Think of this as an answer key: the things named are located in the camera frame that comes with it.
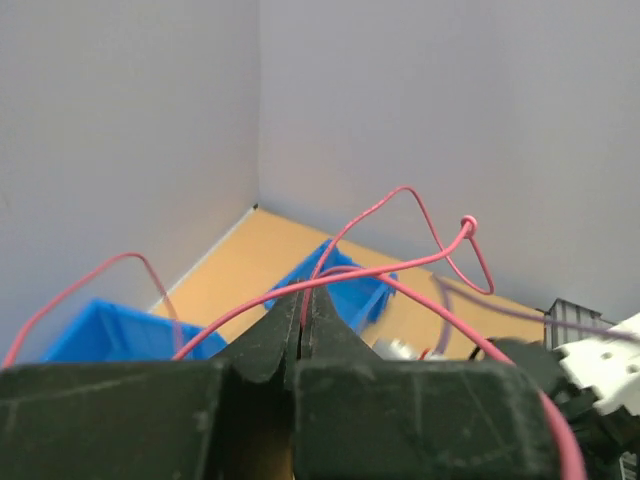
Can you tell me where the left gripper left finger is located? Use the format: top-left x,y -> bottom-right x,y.
1,294 -> 301,479

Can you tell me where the blue single bin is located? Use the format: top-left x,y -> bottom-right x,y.
273,238 -> 396,334

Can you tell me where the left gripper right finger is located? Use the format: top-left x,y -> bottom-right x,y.
293,288 -> 560,479

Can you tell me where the blue double bin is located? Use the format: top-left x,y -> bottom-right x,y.
40,297 -> 229,364

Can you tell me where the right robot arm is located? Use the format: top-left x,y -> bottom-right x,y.
487,314 -> 639,465

